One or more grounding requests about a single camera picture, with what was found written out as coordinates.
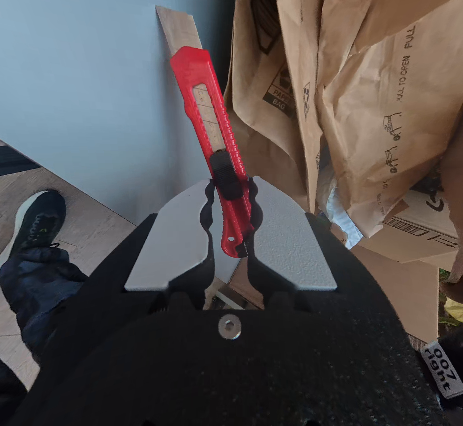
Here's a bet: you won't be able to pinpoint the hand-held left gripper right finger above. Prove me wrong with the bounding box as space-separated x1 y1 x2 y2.
248 176 339 307

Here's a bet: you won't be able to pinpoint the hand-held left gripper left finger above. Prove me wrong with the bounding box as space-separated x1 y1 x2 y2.
125 179 217 309

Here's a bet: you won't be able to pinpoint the red utility knife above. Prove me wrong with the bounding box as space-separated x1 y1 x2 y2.
170 46 255 258

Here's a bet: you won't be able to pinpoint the light blue desk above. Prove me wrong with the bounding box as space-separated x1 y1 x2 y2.
0 0 254 282

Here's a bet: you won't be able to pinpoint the white plastic wrap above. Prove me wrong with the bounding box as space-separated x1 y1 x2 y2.
318 176 363 250

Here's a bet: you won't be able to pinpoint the yellow item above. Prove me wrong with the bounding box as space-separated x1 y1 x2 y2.
444 297 463 322

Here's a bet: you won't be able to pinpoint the cardboard box with barcode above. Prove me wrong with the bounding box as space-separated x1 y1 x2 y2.
231 245 441 343

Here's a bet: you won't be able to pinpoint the black sneaker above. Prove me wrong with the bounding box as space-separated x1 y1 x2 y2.
0 190 68 257

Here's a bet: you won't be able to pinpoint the printed cardboard box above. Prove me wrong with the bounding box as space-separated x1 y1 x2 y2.
383 187 463 264

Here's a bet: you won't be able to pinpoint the brown paper bag line drawings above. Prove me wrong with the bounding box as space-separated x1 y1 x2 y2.
275 0 463 238

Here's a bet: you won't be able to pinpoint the plain cardboard strip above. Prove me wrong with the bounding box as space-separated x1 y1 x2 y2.
156 5 204 58

